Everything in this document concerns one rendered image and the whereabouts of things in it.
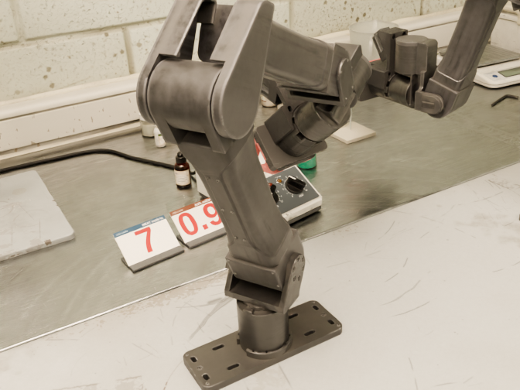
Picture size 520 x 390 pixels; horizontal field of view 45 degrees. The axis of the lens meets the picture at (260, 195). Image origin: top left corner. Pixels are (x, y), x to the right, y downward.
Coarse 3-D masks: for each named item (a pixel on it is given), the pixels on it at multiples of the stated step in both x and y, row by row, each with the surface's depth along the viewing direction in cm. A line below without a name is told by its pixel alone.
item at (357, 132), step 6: (348, 126) 140; (354, 126) 140; (360, 126) 140; (336, 132) 137; (342, 132) 137; (348, 132) 137; (354, 132) 137; (360, 132) 136; (366, 132) 136; (372, 132) 136; (336, 138) 136; (342, 138) 134; (348, 138) 134; (354, 138) 134; (360, 138) 135
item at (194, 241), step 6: (174, 222) 102; (216, 228) 105; (222, 228) 105; (180, 234) 102; (198, 234) 103; (204, 234) 103; (210, 234) 103; (216, 234) 103; (222, 234) 104; (180, 240) 103; (186, 240) 102; (192, 240) 102; (198, 240) 102; (204, 240) 102; (192, 246) 101
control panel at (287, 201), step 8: (272, 176) 107; (280, 176) 108; (296, 176) 109; (280, 184) 107; (280, 192) 106; (288, 192) 106; (304, 192) 107; (312, 192) 108; (280, 200) 105; (288, 200) 105; (296, 200) 106; (304, 200) 106; (280, 208) 104; (288, 208) 104
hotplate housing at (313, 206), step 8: (288, 168) 110; (296, 168) 110; (304, 176) 109; (200, 184) 113; (200, 192) 114; (312, 200) 107; (320, 200) 108; (296, 208) 105; (304, 208) 106; (312, 208) 107; (320, 208) 109; (288, 216) 104; (296, 216) 105; (304, 216) 107
